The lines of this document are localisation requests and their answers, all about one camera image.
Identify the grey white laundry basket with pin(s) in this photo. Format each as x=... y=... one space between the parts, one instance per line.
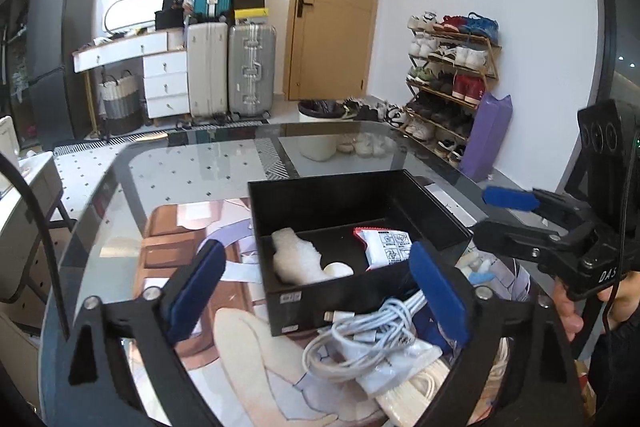
x=120 y=104

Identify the black yellow shoe box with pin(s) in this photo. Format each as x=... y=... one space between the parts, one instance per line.
x=251 y=16

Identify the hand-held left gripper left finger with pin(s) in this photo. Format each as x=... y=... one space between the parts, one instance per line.
x=197 y=292

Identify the white dresser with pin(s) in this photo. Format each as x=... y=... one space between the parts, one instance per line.
x=165 y=77

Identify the white plastic packet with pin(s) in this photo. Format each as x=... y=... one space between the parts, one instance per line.
x=400 y=364

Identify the white trash bin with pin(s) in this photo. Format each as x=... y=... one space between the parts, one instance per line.
x=317 y=139

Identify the oval mirror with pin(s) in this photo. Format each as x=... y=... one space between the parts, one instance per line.
x=127 y=14

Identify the wooden door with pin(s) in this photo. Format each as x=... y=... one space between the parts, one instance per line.
x=335 y=7

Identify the black cardboard box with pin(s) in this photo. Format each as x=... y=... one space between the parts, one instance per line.
x=310 y=299

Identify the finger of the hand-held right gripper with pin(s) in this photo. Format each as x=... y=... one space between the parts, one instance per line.
x=507 y=198
x=510 y=241

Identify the person's right forearm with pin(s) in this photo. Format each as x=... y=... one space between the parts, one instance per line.
x=617 y=382

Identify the printed cartoon mat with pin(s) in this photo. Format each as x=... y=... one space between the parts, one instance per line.
x=240 y=357

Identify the white chair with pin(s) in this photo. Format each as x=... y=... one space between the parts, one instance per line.
x=25 y=207

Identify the white suitcase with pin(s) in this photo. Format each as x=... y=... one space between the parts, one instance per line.
x=206 y=72

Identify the red white snack packet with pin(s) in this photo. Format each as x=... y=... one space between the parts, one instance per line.
x=385 y=247

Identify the white round pad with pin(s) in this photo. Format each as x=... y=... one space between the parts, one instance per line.
x=338 y=269

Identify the purple yoga mat bag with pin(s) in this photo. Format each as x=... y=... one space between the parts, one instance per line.
x=487 y=137

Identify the wooden shoe rack with shoes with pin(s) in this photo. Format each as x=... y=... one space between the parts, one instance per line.
x=457 y=57

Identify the dark sneakers pile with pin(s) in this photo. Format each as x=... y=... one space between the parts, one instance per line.
x=372 y=111

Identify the black fridge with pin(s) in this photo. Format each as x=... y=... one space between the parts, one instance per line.
x=57 y=57

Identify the black bag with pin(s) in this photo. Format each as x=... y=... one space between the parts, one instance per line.
x=171 y=9

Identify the person's right hand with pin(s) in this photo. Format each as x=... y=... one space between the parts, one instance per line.
x=567 y=312

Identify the silver suitcase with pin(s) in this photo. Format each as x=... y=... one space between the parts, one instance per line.
x=251 y=69

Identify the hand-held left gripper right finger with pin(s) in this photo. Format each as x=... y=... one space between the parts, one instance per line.
x=440 y=292

